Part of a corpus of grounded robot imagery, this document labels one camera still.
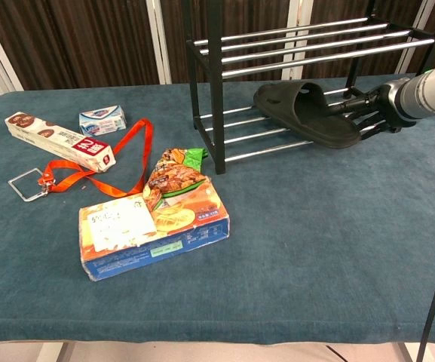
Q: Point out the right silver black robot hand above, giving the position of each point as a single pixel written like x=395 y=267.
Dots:
x=400 y=100

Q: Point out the black shoe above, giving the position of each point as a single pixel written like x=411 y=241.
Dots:
x=315 y=120

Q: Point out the black chrome shoe rack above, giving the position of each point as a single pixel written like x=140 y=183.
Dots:
x=217 y=94

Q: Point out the blue table cloth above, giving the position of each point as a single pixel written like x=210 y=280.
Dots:
x=296 y=245

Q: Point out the green orange snack bag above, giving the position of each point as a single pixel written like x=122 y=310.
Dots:
x=175 y=173

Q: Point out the small blue white soap box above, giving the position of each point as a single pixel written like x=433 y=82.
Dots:
x=102 y=120

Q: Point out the orange blue biscuit box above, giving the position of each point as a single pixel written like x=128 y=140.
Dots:
x=126 y=241

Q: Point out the long white cookie box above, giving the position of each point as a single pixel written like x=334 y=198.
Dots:
x=59 y=141

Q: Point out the clear badge holder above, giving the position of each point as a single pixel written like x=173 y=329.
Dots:
x=13 y=184

